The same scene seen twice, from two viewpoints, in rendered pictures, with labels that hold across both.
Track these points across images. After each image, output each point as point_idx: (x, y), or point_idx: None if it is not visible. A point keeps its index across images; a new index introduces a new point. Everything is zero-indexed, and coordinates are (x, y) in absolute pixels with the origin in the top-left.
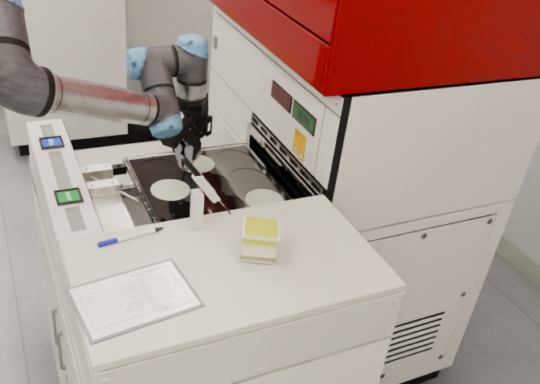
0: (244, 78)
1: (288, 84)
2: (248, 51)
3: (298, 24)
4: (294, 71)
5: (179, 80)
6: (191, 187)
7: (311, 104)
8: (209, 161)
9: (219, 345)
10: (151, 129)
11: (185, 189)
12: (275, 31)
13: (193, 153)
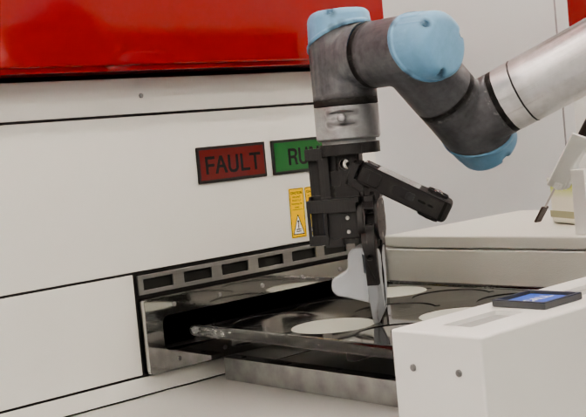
0: (76, 220)
1: (242, 128)
2: (76, 145)
3: None
4: (253, 94)
5: (374, 96)
6: (430, 311)
7: (311, 121)
8: (309, 324)
9: None
10: (513, 139)
11: (442, 311)
12: (250, 19)
13: (385, 259)
